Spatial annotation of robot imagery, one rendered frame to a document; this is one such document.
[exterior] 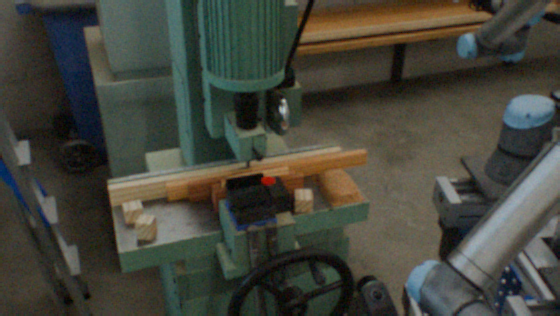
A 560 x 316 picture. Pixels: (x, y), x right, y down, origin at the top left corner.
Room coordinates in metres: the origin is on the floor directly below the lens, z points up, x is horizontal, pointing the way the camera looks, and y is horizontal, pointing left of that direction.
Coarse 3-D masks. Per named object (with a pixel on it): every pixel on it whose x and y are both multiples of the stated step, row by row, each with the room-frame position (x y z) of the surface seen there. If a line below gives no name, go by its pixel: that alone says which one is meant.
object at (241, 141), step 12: (228, 120) 1.23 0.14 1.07; (228, 132) 1.23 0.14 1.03; (240, 132) 1.17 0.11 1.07; (252, 132) 1.17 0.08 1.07; (264, 132) 1.17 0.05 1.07; (240, 144) 1.14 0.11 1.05; (252, 144) 1.15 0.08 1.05; (264, 144) 1.16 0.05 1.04; (240, 156) 1.14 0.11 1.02; (252, 156) 1.15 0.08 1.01; (264, 156) 1.16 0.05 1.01
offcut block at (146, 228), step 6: (144, 216) 1.00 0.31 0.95; (150, 216) 1.00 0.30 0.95; (138, 222) 0.98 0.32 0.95; (144, 222) 0.98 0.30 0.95; (150, 222) 0.98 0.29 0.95; (138, 228) 0.98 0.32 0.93; (144, 228) 0.97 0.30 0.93; (150, 228) 0.97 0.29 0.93; (156, 228) 1.00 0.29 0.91; (138, 234) 0.98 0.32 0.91; (144, 234) 0.97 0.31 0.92; (150, 234) 0.97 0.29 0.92
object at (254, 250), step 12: (252, 228) 0.93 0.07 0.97; (276, 228) 0.94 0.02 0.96; (252, 240) 0.92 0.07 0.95; (276, 240) 0.94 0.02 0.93; (252, 252) 0.92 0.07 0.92; (276, 252) 0.93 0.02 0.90; (252, 264) 0.92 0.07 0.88; (276, 276) 0.93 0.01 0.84; (264, 300) 0.92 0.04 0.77; (276, 300) 0.93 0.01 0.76; (264, 312) 0.91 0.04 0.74; (276, 312) 0.93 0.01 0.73
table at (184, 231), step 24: (312, 192) 1.17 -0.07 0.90; (360, 192) 1.17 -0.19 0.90; (120, 216) 1.06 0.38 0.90; (168, 216) 1.06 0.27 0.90; (192, 216) 1.06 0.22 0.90; (216, 216) 1.06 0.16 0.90; (312, 216) 1.08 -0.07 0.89; (336, 216) 1.10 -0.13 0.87; (360, 216) 1.13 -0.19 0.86; (120, 240) 0.97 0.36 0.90; (144, 240) 0.97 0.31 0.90; (168, 240) 0.97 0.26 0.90; (192, 240) 0.98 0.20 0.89; (216, 240) 1.00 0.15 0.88; (144, 264) 0.95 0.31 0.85
